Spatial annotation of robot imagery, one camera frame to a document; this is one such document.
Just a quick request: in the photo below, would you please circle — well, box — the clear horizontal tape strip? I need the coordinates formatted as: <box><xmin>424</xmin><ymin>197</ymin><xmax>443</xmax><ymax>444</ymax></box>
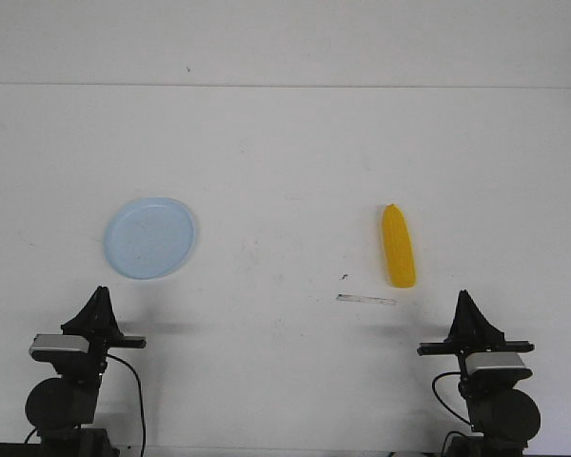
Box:
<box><xmin>336</xmin><ymin>294</ymin><xmax>397</xmax><ymax>306</ymax></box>

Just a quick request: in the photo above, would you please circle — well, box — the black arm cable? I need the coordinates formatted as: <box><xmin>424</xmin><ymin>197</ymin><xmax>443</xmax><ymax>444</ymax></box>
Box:
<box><xmin>105</xmin><ymin>352</ymin><xmax>147</xmax><ymax>453</ymax></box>
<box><xmin>431</xmin><ymin>371</ymin><xmax>472</xmax><ymax>425</ymax></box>

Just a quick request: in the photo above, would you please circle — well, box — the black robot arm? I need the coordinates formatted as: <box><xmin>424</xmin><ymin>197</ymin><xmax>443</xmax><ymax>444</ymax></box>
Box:
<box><xmin>0</xmin><ymin>286</ymin><xmax>147</xmax><ymax>456</ymax></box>
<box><xmin>417</xmin><ymin>290</ymin><xmax>541</xmax><ymax>456</ymax></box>

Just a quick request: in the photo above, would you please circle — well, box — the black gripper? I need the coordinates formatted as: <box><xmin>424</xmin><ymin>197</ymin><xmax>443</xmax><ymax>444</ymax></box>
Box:
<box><xmin>51</xmin><ymin>286</ymin><xmax>147</xmax><ymax>381</ymax></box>
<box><xmin>417</xmin><ymin>289</ymin><xmax>534</xmax><ymax>395</ymax></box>

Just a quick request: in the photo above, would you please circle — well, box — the yellow corn cob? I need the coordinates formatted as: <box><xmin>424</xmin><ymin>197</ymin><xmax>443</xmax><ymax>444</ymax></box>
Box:
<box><xmin>381</xmin><ymin>204</ymin><xmax>416</xmax><ymax>288</ymax></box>

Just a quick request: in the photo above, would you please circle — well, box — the clear vertical tape strip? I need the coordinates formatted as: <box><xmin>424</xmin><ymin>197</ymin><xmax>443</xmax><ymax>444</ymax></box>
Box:
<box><xmin>376</xmin><ymin>205</ymin><xmax>384</xmax><ymax>225</ymax></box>

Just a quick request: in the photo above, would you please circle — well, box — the light blue round plate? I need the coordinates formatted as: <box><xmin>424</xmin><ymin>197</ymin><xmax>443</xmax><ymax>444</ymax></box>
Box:
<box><xmin>103</xmin><ymin>197</ymin><xmax>197</xmax><ymax>280</ymax></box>

